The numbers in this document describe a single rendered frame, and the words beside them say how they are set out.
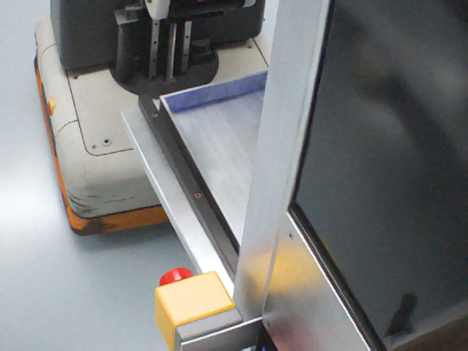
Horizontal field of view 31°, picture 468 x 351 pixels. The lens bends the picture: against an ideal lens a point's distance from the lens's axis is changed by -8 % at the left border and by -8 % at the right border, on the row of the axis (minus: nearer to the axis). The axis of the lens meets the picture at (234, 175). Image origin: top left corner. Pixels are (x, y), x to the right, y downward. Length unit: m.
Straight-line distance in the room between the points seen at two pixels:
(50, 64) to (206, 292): 1.44
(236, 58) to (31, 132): 0.62
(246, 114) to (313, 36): 0.67
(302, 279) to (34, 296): 1.42
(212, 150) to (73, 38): 0.96
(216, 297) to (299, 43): 0.35
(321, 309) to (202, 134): 0.55
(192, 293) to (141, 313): 1.20
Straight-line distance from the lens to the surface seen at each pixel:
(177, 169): 1.23
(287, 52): 0.71
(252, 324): 0.95
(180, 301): 0.94
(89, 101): 2.20
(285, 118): 0.75
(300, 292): 0.83
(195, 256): 1.16
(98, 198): 2.10
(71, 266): 2.23
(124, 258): 2.24
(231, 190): 1.23
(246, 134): 1.30
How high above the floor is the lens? 1.82
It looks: 49 degrees down
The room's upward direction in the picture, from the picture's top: 8 degrees clockwise
